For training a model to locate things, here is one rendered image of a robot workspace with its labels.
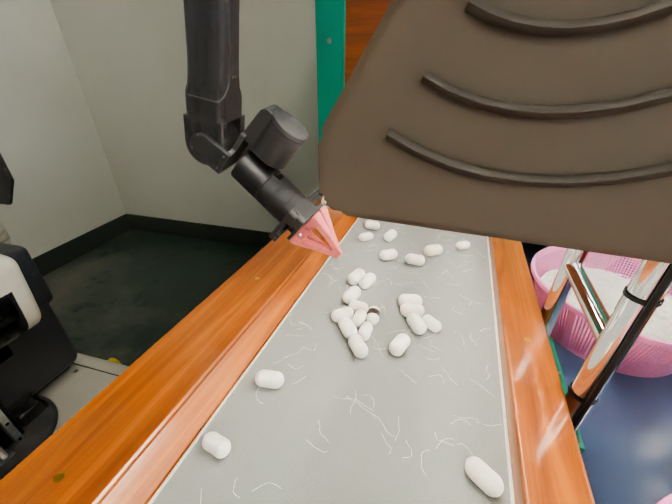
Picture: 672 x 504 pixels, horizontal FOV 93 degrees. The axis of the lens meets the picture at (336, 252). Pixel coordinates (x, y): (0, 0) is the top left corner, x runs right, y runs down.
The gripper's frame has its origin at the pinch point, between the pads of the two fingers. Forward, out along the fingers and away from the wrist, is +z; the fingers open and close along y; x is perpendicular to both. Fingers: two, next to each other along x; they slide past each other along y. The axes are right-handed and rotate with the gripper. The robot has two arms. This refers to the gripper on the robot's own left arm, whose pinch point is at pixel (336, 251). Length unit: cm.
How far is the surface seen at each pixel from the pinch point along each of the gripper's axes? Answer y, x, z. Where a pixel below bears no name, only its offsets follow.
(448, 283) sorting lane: 8.3, -6.2, 18.3
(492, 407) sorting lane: -14.5, -10.2, 22.8
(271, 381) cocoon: -21.0, 4.4, 3.6
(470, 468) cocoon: -22.9, -9.7, 19.8
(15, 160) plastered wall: 60, 145, -140
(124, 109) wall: 113, 115, -135
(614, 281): 20, -24, 40
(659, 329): 7.8, -25.3, 41.1
